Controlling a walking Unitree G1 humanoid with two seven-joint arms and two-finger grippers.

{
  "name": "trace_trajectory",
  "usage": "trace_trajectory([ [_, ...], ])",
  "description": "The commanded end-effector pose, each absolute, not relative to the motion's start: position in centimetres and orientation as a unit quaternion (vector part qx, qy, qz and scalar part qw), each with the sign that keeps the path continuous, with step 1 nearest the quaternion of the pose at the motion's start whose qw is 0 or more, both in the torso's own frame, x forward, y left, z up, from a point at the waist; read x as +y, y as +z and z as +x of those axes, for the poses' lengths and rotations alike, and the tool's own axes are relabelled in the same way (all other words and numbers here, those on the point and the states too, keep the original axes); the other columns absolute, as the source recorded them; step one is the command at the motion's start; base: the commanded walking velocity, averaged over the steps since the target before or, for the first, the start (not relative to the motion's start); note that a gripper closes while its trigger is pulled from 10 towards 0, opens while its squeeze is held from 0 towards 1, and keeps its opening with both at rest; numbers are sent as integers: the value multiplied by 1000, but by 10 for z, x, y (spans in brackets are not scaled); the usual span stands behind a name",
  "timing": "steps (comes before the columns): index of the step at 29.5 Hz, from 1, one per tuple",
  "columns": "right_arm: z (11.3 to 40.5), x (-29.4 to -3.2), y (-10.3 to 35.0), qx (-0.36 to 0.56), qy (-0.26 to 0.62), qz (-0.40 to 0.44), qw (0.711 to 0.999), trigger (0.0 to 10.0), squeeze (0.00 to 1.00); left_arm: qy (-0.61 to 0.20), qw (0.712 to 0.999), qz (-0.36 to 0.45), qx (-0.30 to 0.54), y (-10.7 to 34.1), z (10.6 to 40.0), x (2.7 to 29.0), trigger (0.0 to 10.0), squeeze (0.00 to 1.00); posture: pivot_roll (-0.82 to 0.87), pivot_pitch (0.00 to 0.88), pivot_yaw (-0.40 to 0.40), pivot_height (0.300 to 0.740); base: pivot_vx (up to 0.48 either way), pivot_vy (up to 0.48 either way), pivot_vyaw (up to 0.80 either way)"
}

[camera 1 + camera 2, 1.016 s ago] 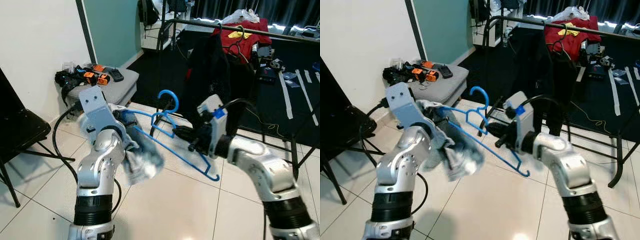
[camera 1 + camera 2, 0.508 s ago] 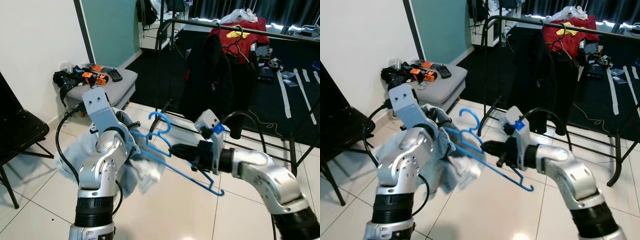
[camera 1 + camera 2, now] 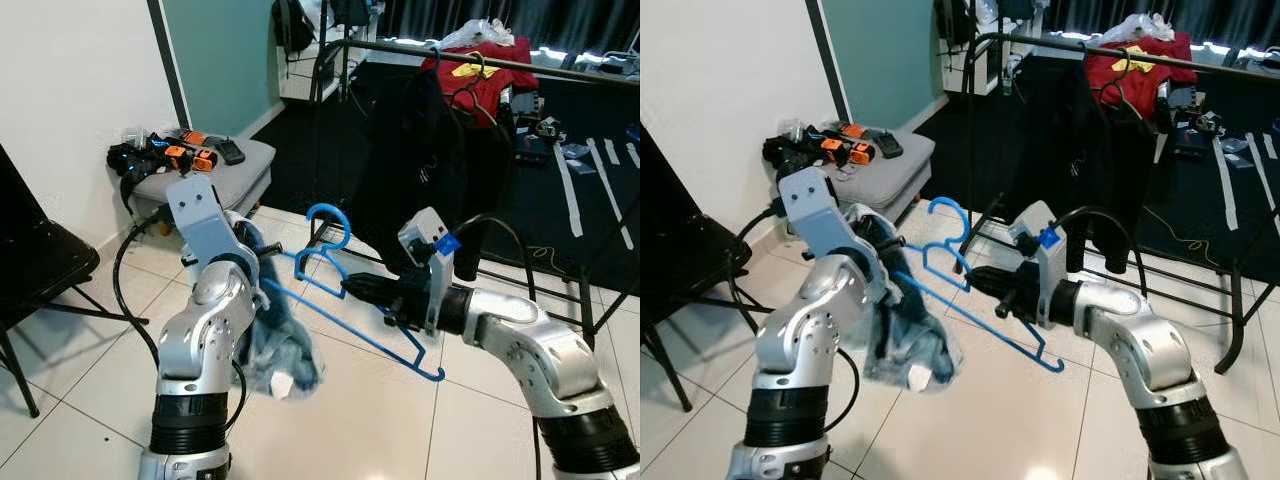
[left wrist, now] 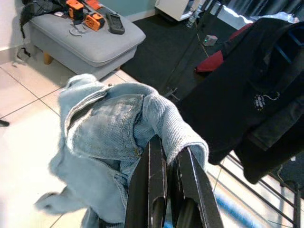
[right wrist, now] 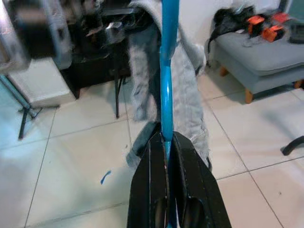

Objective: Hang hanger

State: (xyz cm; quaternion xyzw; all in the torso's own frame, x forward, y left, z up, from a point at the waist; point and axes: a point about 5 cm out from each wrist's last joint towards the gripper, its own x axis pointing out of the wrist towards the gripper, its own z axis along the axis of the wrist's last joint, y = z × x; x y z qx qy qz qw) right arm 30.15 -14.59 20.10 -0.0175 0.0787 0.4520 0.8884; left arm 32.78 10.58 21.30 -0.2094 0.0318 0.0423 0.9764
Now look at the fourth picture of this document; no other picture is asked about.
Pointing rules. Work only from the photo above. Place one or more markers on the grey upholstered ottoman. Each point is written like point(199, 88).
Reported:
point(95, 50)

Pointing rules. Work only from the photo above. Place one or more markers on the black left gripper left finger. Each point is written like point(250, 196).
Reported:
point(140, 190)

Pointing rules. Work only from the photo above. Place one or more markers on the blue plastic hanger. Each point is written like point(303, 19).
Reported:
point(282, 53)
point(228, 204)

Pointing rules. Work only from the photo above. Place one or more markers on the clear plastic piece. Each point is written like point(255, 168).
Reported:
point(76, 32)

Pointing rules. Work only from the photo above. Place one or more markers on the white shelf unit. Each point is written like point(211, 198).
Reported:
point(171, 7)

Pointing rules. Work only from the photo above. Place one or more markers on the black handheld device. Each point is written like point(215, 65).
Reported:
point(115, 23)

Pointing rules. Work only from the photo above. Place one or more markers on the light blue denim jeans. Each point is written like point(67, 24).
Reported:
point(107, 123)

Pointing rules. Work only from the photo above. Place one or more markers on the orange black power tool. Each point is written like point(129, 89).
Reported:
point(74, 8)

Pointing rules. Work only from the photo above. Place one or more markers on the black long sleeve garment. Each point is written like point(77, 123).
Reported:
point(261, 166)

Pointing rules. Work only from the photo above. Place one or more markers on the black carpet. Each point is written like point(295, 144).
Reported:
point(161, 47)

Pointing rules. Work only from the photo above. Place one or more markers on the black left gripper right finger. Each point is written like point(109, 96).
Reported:
point(190, 180)

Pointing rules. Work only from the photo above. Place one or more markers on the black metal clothes rack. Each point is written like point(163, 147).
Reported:
point(295, 202)

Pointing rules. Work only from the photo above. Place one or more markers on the black bag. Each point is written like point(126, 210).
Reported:
point(40, 6)

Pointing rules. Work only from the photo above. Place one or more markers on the dark navy shirt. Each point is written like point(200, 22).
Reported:
point(225, 107)

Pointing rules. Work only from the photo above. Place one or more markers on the round orange black device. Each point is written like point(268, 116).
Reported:
point(93, 22)

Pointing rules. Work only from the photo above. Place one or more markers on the red shirt with yellow star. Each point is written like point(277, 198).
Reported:
point(211, 63)

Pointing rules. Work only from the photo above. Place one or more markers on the small grey box device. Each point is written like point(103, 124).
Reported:
point(211, 39)

